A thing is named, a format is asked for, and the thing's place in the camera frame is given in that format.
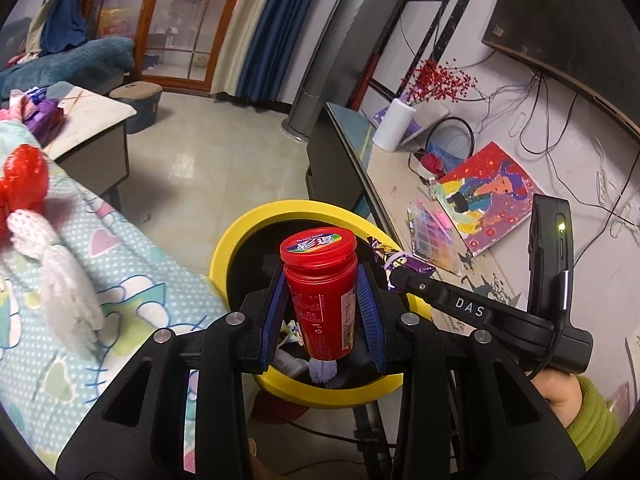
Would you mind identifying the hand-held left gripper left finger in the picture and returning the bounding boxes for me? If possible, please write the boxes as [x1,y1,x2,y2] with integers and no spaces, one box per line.
[55,262,291,480]

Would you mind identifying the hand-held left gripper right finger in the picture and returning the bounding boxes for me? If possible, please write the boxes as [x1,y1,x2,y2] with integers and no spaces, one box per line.
[356,262,586,480]

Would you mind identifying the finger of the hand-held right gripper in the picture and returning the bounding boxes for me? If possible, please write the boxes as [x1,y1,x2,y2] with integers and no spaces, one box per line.
[390,266,502,329]

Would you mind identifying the red candy bottle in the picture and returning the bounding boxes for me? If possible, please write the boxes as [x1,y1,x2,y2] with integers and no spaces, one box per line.
[279,225,359,362]

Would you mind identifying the purple snack wrapper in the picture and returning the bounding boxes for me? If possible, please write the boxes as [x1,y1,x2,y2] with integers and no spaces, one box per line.
[367,235,436,293]

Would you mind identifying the yellow rimmed trash bin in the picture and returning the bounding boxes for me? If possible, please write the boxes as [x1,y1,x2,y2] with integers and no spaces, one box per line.
[209,200,431,428]

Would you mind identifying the red plastic bag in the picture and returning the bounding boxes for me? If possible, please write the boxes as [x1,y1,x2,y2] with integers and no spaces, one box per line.
[0,144,52,233]

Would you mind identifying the person's right forearm green sleeve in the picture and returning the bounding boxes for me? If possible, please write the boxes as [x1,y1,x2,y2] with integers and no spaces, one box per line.
[565,375,624,471]

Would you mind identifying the person's right hand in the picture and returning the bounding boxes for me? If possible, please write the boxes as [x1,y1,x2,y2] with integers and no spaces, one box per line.
[531,371,584,429]

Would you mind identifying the white crumpled wrapper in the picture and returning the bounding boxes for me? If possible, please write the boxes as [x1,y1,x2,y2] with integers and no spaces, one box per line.
[272,349,309,379]

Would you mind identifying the small white foam net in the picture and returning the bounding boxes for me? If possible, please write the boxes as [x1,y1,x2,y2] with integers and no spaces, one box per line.
[308,358,341,386]

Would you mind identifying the colourful canvas painting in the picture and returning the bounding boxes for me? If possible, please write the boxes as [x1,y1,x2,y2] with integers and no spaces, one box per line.
[435,141,547,257]

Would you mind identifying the small red bundle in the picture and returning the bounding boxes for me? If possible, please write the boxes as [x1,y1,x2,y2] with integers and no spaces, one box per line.
[419,152,446,177]

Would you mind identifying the grey television cabinet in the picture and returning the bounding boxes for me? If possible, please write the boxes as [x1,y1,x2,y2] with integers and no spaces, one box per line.
[305,101,640,411]

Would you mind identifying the black round hoop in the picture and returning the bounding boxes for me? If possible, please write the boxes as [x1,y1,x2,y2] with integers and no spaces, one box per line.
[425,116,476,162]

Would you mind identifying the white ribbed vase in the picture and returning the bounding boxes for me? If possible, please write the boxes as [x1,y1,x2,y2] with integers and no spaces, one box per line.
[372,97,417,152]

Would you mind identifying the purple printed white board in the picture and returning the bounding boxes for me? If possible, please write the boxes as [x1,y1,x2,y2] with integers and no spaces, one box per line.
[372,102,451,154]

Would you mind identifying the white foam fruit net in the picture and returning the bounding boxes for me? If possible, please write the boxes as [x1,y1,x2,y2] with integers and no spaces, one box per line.
[9,209,107,359]

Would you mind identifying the red berry branches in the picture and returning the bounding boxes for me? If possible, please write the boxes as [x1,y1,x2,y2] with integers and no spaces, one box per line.
[400,59,479,109]

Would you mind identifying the grey tower air conditioner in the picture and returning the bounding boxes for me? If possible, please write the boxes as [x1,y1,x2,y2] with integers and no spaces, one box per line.
[280,0,382,141]

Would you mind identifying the dark blue round stool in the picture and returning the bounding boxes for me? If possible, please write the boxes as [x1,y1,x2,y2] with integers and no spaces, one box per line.
[109,81,164,136]

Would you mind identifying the white top coffee table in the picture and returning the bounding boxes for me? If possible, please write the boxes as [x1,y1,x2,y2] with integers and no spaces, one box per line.
[30,82,138,211]

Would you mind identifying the blue curtain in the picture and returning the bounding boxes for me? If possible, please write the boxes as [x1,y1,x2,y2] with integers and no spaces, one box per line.
[40,0,94,56]
[235,0,332,109]

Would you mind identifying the beige curtain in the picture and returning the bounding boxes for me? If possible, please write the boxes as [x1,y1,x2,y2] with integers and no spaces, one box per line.
[212,0,287,93]
[25,0,66,56]

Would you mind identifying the purple plastic packets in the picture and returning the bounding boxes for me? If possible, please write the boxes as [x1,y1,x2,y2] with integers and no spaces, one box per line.
[22,87,66,146]

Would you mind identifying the wooden sliding glass door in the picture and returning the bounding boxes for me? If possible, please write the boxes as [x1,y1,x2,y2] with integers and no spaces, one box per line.
[82,0,251,93]

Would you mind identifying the blue sofa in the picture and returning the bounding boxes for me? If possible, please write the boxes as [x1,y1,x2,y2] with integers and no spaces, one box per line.
[0,17,137,102]

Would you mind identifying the pink cloth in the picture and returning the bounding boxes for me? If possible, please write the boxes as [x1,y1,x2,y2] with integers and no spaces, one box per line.
[0,90,31,124]

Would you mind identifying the hanging black cables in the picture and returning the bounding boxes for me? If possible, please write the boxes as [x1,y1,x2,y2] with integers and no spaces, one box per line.
[400,35,640,241]

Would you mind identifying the wall mounted television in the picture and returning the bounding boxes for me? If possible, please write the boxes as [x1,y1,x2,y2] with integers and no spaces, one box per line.
[481,0,640,141]

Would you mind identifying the black wall frame trim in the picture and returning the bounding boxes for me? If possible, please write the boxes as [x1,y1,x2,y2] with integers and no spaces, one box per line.
[360,0,489,111]

